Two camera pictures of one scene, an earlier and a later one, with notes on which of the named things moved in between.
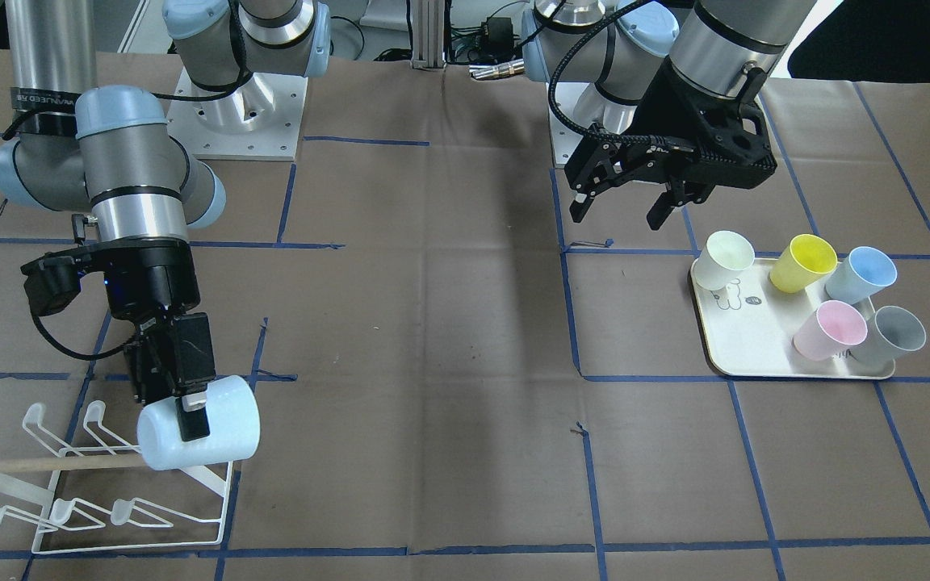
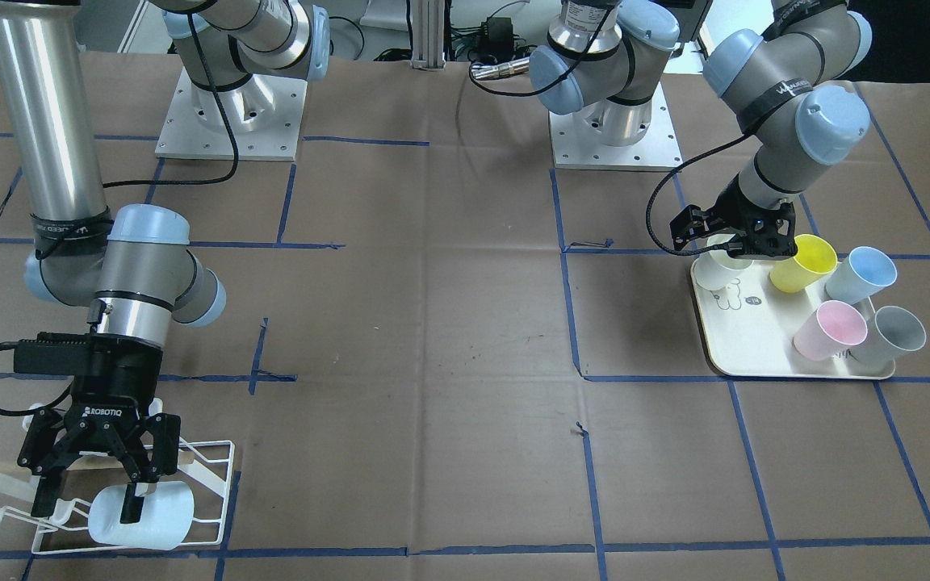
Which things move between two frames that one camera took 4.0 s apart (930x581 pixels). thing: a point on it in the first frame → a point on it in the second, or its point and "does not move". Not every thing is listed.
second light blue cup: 860,277 does not move
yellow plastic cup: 805,260 does not move
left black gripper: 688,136 → 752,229
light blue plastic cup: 235,428 → 167,516
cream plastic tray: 749,329 does not move
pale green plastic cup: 723,257 does not move
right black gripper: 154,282 → 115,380
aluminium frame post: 427,30 does not move
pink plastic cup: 827,334 does not move
